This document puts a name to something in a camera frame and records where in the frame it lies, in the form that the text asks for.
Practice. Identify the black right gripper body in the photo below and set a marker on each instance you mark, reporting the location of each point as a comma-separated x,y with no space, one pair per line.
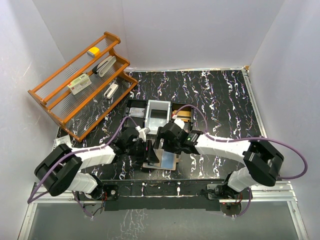
173,146

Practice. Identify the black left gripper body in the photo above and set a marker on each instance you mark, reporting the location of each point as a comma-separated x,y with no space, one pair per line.
137,150

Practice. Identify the beige leather card holder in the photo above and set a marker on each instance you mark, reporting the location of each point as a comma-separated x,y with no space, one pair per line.
168,160

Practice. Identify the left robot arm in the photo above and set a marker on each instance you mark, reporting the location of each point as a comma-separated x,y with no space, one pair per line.
62,169

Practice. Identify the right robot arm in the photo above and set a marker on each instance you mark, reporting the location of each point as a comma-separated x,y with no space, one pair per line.
262,161

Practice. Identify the silver card in left tray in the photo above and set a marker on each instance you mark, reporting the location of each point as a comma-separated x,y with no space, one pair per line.
137,112

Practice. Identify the black left tray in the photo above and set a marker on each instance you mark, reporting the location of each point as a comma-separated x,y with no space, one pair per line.
140,121

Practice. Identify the black tray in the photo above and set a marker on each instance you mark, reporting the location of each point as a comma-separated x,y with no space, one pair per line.
140,121
188,126

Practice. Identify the white tray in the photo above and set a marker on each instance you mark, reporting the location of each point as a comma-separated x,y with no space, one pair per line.
157,115

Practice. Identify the black right tray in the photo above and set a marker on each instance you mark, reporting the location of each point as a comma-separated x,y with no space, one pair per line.
188,126

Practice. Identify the small white stapler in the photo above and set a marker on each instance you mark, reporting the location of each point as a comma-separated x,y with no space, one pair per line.
111,91

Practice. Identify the white printed paper sheet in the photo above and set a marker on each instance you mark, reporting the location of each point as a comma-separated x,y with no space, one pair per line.
63,140

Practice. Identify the orange wooden shelf rack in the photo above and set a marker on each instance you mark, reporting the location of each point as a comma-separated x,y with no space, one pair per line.
87,88

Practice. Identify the white staples box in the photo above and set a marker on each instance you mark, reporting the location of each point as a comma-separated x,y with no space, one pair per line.
79,83

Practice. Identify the white black stapler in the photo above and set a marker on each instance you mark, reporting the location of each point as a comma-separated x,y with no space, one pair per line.
103,67

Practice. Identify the yellow white tape measure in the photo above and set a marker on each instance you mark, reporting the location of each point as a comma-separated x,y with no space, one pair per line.
93,52

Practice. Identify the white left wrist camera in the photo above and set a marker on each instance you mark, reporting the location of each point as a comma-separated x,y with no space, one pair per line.
143,132

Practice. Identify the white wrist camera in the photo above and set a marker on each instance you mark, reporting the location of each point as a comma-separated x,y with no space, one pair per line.
143,132
179,122

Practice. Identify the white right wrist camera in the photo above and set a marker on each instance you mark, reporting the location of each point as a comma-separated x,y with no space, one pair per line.
179,122

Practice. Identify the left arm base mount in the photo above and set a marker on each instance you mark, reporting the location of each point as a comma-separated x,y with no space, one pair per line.
107,192

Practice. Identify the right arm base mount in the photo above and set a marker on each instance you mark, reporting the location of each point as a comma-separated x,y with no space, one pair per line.
222,192

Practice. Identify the aluminium frame rail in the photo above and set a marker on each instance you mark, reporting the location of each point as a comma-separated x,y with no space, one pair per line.
166,210

